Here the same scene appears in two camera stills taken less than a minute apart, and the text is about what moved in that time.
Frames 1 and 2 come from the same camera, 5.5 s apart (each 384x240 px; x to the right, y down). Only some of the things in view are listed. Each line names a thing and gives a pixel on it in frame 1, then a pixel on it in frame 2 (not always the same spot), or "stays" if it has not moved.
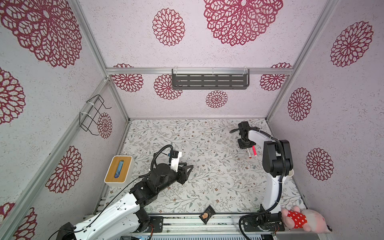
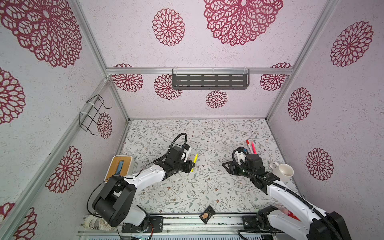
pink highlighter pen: [254, 150] stays
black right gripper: [241, 146] → [232, 167]
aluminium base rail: [220, 225] stays
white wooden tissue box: [120, 170] stays
